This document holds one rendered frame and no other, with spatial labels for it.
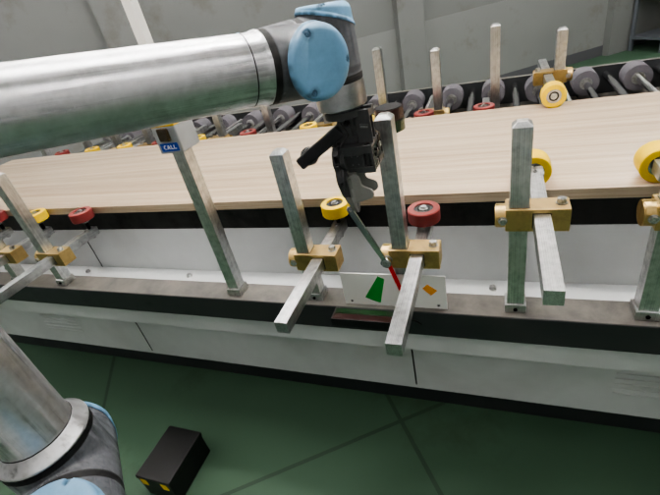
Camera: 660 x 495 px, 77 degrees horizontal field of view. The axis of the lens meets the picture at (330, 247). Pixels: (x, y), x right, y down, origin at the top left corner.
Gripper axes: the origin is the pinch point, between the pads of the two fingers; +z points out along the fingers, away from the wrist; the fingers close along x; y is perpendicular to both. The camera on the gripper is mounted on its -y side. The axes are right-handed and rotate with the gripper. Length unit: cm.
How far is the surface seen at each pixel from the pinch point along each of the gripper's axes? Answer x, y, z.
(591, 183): 30, 48, 13
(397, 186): 6.1, 8.2, -0.9
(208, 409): 9, -89, 100
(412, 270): -0.7, 10.4, 16.1
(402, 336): -20.3, 11.8, 16.0
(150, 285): 8, -80, 30
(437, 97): 115, 3, 11
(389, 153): 6.2, 7.6, -8.2
